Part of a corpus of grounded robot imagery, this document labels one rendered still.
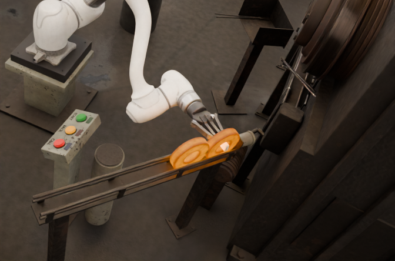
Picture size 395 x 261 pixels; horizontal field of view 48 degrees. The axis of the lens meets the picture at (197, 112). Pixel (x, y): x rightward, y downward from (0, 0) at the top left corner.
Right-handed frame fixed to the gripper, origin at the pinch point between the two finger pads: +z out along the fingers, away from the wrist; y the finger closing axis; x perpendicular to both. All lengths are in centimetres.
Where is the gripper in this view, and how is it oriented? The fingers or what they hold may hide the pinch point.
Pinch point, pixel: (221, 142)
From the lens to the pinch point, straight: 175.1
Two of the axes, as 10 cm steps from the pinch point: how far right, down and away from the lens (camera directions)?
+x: 2.1, -6.9, -6.9
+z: 5.4, 6.7, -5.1
